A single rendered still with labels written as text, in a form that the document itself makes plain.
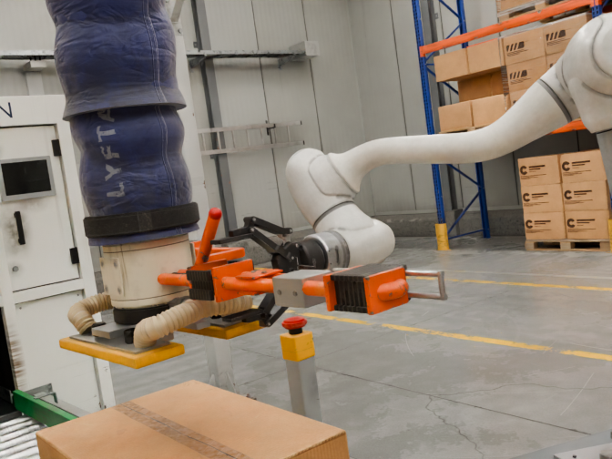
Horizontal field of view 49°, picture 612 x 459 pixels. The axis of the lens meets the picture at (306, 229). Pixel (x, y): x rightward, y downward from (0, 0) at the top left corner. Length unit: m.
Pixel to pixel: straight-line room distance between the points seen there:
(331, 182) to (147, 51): 0.43
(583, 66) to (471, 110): 8.69
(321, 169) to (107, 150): 0.42
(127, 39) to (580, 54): 0.77
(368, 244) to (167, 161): 0.42
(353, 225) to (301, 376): 0.66
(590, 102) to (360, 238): 0.48
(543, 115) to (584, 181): 7.61
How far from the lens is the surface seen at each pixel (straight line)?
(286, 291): 1.00
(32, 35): 10.46
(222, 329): 1.31
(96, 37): 1.31
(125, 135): 1.29
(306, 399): 1.91
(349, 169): 1.38
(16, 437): 3.03
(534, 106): 1.32
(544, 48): 9.07
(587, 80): 1.14
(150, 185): 1.29
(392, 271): 0.89
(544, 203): 9.23
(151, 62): 1.32
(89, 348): 1.37
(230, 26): 11.85
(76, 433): 1.59
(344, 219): 1.35
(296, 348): 1.85
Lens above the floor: 1.44
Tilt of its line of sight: 5 degrees down
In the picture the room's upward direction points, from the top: 8 degrees counter-clockwise
